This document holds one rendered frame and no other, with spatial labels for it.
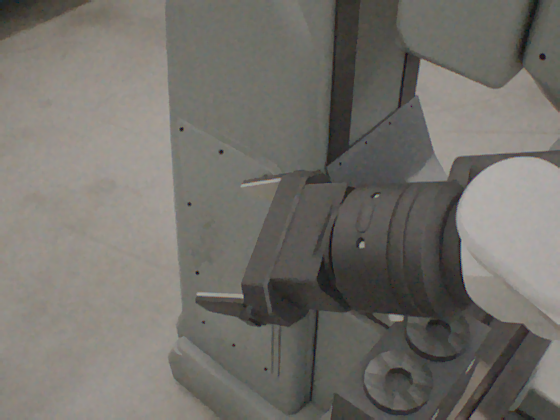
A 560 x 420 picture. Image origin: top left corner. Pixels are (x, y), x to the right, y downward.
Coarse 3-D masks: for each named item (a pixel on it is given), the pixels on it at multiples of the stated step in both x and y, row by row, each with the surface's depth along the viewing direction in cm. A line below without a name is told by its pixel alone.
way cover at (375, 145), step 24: (384, 120) 124; (408, 120) 129; (360, 144) 120; (384, 144) 125; (408, 144) 130; (432, 144) 136; (336, 168) 116; (360, 168) 120; (384, 168) 125; (408, 168) 131; (432, 168) 136
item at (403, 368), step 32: (416, 320) 85; (448, 320) 85; (384, 352) 82; (416, 352) 83; (448, 352) 81; (480, 352) 87; (352, 384) 79; (384, 384) 78; (416, 384) 78; (448, 384) 79; (352, 416) 79; (384, 416) 76; (416, 416) 76
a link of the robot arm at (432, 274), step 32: (480, 160) 40; (416, 192) 38; (448, 192) 38; (416, 224) 37; (448, 224) 37; (416, 256) 36; (448, 256) 36; (416, 288) 37; (448, 288) 37; (480, 288) 35; (512, 320) 38; (544, 320) 36
